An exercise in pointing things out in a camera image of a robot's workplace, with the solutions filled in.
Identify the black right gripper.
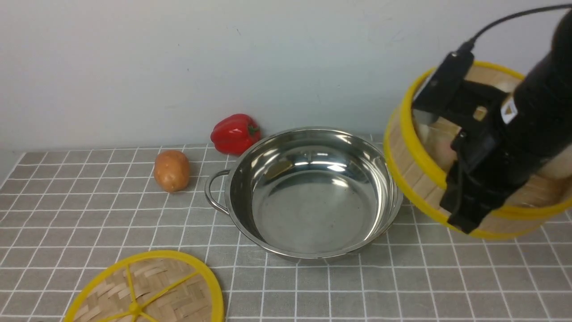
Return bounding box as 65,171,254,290
441,80,543,233

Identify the bamboo steamer basket yellow rim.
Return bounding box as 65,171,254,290
383,68,571,240

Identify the bamboo steamer lid yellow rim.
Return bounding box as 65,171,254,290
63,250,226,322

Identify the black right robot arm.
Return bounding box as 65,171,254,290
435,12,571,234

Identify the stainless steel pot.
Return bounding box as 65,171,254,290
204,127,403,263

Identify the red bell pepper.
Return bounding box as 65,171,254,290
210,114,261,156

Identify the brown potato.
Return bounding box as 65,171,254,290
153,149,190,193

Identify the grey checkered tablecloth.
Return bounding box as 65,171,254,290
0,143,572,322

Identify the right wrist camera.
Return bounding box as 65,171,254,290
412,49,474,124

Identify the black right camera cable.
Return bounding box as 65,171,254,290
458,4,572,53

